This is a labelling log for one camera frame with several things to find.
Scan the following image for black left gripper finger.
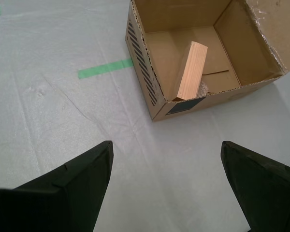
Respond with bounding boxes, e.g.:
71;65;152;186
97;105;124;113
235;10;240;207
0;141;114;232
220;141;290;232

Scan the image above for speckled granite rock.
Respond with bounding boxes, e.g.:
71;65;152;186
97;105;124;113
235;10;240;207
197;81;215;97

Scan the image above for light wooden block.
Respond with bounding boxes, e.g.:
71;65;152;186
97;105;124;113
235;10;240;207
172;41;208;102

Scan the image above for brown cardboard box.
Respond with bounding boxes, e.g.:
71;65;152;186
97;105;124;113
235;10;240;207
125;0;290;122

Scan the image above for white table cloth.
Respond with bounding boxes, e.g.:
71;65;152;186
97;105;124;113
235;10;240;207
0;0;290;232

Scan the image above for long green tape strip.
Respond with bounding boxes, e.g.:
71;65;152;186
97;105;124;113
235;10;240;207
78;58;134;80

